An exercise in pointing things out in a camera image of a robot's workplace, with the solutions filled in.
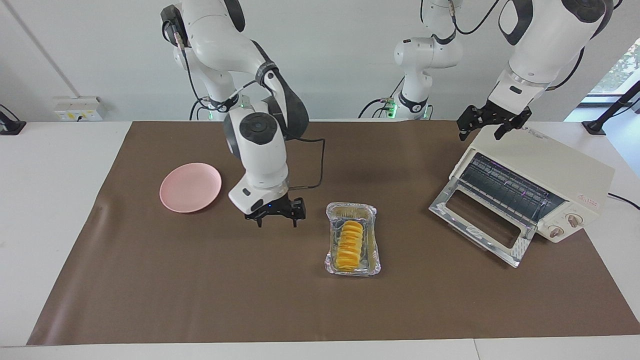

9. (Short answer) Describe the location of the silver foil baking tray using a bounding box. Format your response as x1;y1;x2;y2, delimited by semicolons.
325;202;382;277

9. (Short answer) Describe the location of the wire oven rack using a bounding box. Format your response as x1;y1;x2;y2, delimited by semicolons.
459;152;566;227

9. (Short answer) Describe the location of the black base cable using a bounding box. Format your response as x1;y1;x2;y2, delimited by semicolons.
357;77;406;119
189;96;212;121

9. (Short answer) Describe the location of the glass oven door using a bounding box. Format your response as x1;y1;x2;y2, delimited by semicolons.
428;177;538;269

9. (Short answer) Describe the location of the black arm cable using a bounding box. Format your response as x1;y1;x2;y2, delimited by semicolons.
447;0;591;93
172;27;327;192

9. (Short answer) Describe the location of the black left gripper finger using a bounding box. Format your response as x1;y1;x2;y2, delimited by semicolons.
456;105;485;141
494;106;532;141

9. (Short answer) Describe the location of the black oven power cord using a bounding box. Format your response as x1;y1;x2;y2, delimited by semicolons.
607;192;640;211

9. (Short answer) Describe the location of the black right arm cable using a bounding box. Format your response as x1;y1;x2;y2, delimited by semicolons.
172;27;327;192

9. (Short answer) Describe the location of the brown table mat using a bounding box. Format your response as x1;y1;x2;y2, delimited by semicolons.
26;120;640;347

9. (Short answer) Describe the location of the pink round plate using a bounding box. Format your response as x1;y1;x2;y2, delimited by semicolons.
159;162;223;214

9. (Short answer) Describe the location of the window with greenery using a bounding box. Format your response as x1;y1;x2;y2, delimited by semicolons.
587;39;640;97

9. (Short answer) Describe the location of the black desk clamp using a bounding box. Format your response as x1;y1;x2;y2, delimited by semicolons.
0;104;27;136

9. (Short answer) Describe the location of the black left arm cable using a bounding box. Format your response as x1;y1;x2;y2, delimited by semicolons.
447;0;591;93

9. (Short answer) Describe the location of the cream toaster oven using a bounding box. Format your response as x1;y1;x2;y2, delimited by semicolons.
449;127;616;244

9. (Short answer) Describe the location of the yellow ridged bread loaf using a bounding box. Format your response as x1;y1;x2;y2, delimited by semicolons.
334;220;365;273

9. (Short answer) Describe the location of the white wall socket box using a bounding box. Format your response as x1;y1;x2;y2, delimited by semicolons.
53;96;104;122

